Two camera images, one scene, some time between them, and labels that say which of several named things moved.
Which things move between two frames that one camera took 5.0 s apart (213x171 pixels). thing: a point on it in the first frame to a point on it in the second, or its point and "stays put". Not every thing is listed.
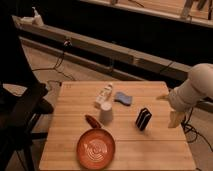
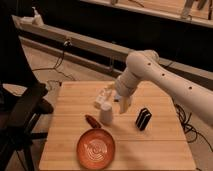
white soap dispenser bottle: x=37 y=21 stays put
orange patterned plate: x=95 y=149 stays put
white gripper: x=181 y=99 to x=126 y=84
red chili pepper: x=92 y=121 stays put
